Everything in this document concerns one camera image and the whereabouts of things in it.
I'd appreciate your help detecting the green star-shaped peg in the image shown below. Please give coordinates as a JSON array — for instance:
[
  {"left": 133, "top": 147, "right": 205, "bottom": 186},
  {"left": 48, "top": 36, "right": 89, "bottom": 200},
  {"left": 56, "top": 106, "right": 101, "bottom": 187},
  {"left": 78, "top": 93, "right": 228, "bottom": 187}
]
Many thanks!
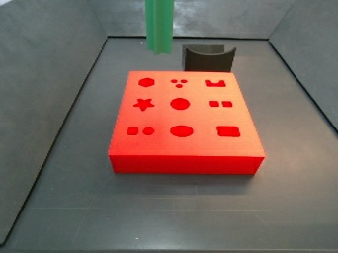
[{"left": 145, "top": 0, "right": 173, "bottom": 54}]

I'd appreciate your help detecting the red shape-sorter block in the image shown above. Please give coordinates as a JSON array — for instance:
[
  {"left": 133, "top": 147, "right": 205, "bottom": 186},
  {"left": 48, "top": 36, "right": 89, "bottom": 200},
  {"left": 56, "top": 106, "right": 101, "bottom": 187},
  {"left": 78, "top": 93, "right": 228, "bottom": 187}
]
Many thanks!
[{"left": 108, "top": 71, "right": 265, "bottom": 175}]

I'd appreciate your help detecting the dark grey curved holder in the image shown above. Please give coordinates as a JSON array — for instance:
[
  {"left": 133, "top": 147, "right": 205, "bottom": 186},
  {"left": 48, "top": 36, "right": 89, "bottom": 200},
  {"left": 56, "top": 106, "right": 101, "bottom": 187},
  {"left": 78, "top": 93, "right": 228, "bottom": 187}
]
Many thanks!
[{"left": 181, "top": 44, "right": 236, "bottom": 72}]

